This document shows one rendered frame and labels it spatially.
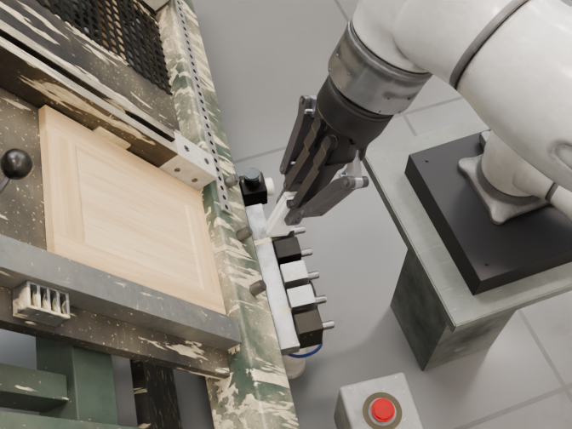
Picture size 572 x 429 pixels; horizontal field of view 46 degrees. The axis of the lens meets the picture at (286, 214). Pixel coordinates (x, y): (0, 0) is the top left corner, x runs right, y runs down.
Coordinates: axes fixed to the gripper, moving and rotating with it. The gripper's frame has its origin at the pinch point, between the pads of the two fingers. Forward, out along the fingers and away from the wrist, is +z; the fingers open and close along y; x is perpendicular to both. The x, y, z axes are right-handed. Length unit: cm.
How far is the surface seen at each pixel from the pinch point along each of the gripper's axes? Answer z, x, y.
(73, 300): 31.0, -17.6, -9.8
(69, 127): 30, -11, -43
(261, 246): 59, 34, -33
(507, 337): 96, 133, -10
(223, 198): 48, 23, -39
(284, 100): 110, 106, -133
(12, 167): 8.9, -26.8, -16.3
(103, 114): 29, -5, -45
